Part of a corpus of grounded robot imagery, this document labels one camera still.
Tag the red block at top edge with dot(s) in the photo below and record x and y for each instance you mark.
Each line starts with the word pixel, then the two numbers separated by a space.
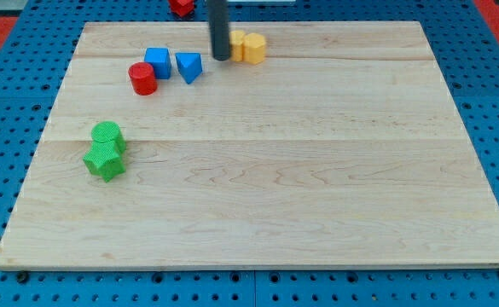
pixel 181 7

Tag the yellow hexagonal prism block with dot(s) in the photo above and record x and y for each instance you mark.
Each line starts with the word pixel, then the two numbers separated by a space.
pixel 254 48

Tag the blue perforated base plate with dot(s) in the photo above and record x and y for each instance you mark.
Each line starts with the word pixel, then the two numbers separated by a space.
pixel 33 62

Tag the yellow block behind rod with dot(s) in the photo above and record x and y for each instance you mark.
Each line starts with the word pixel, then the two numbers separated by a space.
pixel 236 42

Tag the blue cube block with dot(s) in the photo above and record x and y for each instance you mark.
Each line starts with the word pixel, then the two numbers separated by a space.
pixel 159 59

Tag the green star block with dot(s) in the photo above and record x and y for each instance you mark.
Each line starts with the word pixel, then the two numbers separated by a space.
pixel 104 159

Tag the red cylinder block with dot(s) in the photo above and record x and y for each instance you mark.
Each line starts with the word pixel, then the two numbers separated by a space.
pixel 142 78

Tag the light wooden board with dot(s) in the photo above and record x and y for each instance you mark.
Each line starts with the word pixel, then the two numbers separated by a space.
pixel 344 149

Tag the green cylinder block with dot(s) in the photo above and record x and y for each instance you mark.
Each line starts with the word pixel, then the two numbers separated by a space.
pixel 109 131

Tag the blue triangular prism block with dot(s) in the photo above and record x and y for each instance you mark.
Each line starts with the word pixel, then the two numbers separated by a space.
pixel 189 66

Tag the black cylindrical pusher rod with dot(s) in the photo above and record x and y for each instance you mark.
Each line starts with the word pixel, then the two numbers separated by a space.
pixel 218 21

